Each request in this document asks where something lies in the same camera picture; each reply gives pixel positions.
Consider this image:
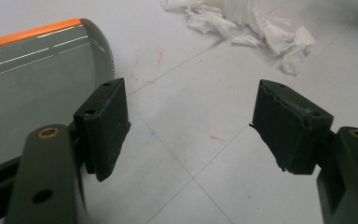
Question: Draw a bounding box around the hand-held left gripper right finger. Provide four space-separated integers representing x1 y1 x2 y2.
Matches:
249 78 335 175

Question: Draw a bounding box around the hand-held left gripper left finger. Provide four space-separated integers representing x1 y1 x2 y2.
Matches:
73 77 131 183

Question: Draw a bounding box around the grey dustpan with orange edge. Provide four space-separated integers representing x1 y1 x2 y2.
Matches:
0 17 116 218

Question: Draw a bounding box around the pile of white paper scraps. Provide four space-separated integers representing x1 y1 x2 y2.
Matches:
159 0 317 77

